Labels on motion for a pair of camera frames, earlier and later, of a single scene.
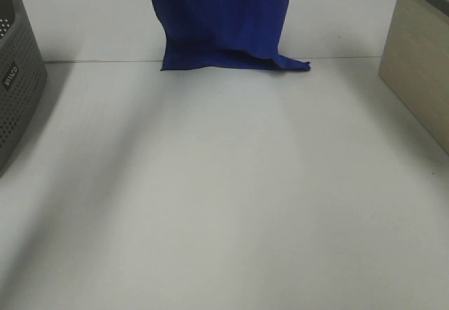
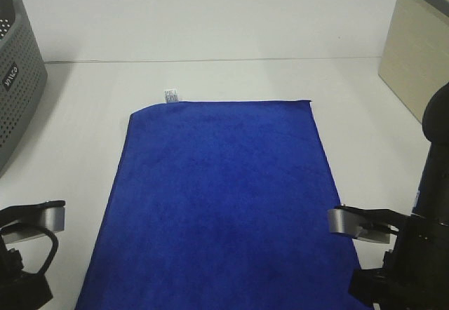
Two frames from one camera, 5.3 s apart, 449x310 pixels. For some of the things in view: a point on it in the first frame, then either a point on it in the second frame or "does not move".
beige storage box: (415, 58) does not move
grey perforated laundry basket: (23, 77) does not move
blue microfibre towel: (223, 21) to (220, 205)
